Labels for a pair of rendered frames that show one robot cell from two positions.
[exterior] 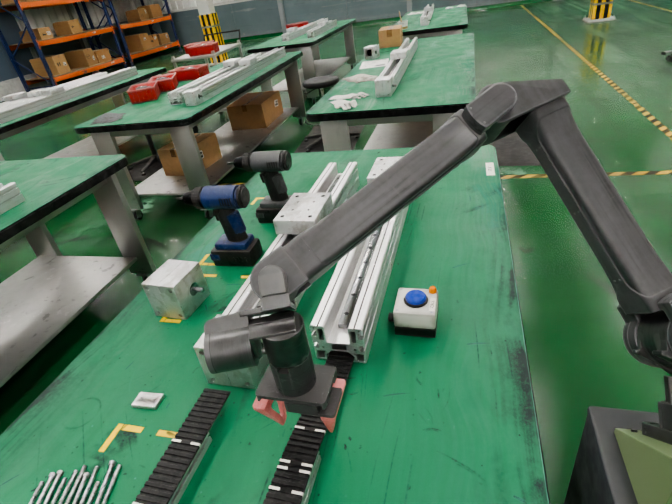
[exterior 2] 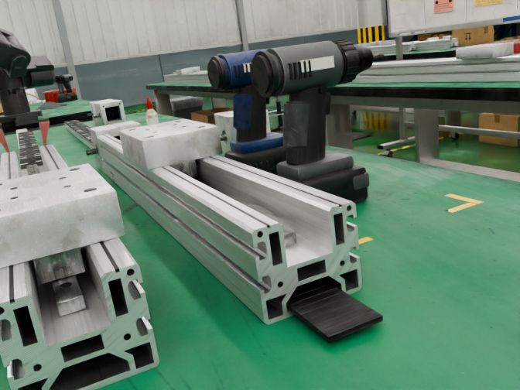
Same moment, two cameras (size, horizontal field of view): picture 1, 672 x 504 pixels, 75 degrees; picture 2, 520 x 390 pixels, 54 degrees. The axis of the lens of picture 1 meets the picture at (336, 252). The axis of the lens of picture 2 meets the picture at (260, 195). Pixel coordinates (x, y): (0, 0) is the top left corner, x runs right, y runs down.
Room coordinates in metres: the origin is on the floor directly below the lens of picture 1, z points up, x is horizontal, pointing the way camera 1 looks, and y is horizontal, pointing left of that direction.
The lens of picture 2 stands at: (1.67, -0.37, 1.00)
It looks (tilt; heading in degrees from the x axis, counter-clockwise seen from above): 16 degrees down; 136
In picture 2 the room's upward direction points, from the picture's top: 8 degrees counter-clockwise
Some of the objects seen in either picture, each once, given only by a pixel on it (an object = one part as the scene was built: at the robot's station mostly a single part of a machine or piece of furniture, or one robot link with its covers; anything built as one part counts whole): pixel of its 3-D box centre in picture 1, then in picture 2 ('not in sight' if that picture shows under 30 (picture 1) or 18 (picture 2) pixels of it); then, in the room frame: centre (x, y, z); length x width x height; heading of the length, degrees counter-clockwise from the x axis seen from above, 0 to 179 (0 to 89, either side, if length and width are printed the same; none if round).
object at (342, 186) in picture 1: (308, 233); (175, 181); (1.04, 0.07, 0.82); 0.80 x 0.10 x 0.09; 160
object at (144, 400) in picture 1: (148, 400); not in sight; (0.57, 0.39, 0.78); 0.05 x 0.03 x 0.01; 73
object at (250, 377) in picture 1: (241, 351); (113, 147); (0.61, 0.21, 0.83); 0.12 x 0.09 x 0.10; 70
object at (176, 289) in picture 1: (181, 289); (237, 134); (0.85, 0.37, 0.83); 0.11 x 0.10 x 0.10; 66
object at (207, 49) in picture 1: (217, 80); not in sight; (5.95, 1.14, 0.50); 1.03 x 0.55 x 1.01; 166
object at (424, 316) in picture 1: (412, 311); not in sight; (0.67, -0.13, 0.81); 0.10 x 0.08 x 0.06; 70
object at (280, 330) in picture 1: (280, 339); (11, 78); (0.43, 0.09, 1.01); 0.07 x 0.06 x 0.07; 92
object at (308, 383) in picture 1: (293, 371); (15, 105); (0.43, 0.08, 0.95); 0.10 x 0.07 x 0.07; 71
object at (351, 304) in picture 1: (377, 234); (44, 211); (0.97, -0.11, 0.82); 0.80 x 0.10 x 0.09; 160
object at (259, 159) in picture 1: (263, 186); (330, 124); (1.25, 0.19, 0.89); 0.20 x 0.08 x 0.22; 72
